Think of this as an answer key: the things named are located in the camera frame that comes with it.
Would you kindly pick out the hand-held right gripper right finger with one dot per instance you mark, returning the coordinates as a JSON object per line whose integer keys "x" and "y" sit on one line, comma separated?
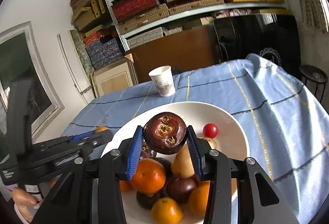
{"x": 195, "y": 157}

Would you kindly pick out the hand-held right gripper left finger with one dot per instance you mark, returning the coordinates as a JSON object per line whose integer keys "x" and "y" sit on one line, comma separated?
{"x": 135, "y": 154}

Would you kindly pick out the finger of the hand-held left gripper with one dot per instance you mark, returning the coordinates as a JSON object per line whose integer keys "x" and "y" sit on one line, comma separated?
{"x": 82, "y": 136}
{"x": 100, "y": 139}

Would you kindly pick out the tan round fruit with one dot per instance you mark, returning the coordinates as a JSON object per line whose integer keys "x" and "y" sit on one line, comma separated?
{"x": 125, "y": 186}
{"x": 101, "y": 129}
{"x": 182, "y": 164}

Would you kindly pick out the yellow round fruit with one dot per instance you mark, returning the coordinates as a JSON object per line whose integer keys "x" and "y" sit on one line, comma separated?
{"x": 211, "y": 142}
{"x": 166, "y": 211}

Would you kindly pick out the orange tangerine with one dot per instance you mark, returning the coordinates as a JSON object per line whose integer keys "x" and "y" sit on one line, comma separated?
{"x": 147, "y": 176}
{"x": 199, "y": 198}

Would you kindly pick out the purple passion fruit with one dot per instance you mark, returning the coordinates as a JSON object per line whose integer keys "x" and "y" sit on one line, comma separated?
{"x": 165, "y": 163}

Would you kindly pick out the red cherry tomato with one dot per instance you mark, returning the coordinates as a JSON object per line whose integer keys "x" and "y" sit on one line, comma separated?
{"x": 210, "y": 130}

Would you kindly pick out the dark plum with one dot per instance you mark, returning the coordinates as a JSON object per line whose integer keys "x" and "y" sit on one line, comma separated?
{"x": 181, "y": 189}

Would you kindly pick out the white oval plate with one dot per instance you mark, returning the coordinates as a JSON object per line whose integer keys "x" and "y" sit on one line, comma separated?
{"x": 223, "y": 123}

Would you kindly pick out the person's left hand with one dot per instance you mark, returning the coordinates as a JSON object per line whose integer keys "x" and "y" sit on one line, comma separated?
{"x": 24, "y": 197}

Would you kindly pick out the white leaning strip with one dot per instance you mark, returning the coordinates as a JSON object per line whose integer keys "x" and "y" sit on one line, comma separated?
{"x": 72, "y": 64}

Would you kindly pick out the white paper cup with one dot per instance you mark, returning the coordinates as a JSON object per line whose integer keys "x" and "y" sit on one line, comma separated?
{"x": 163, "y": 80}

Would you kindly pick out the green marble slab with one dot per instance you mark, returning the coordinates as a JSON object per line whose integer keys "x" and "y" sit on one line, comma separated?
{"x": 82, "y": 54}

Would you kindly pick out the stack of blue patterned boxes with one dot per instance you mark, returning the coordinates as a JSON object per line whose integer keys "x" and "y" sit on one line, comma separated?
{"x": 102, "y": 51}

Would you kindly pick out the blue checked tablecloth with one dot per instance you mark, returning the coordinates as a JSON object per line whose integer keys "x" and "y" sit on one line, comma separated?
{"x": 257, "y": 90}

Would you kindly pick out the white framed window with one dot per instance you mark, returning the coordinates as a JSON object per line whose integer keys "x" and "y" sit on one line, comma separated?
{"x": 15, "y": 59}

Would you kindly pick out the brown wooden board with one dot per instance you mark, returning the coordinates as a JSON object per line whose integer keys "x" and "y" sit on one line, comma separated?
{"x": 180, "y": 51}

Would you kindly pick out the stack of tan boxes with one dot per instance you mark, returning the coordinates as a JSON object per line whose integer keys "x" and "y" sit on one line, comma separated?
{"x": 84, "y": 18}

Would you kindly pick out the black glass panel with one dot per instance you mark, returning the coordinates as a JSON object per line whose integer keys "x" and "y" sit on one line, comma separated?
{"x": 244, "y": 38}

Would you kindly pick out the white metal shelving unit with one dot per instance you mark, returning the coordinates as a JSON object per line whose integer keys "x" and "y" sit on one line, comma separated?
{"x": 113, "y": 12}

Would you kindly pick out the shelved patterned flat boxes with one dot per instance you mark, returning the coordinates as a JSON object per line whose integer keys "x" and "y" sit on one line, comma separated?
{"x": 138, "y": 8}

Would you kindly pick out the black round stool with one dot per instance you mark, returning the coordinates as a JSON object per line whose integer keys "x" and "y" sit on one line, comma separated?
{"x": 312, "y": 74}

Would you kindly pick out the wooden picture frame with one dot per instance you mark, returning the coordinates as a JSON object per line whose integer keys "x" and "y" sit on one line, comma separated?
{"x": 113, "y": 80}

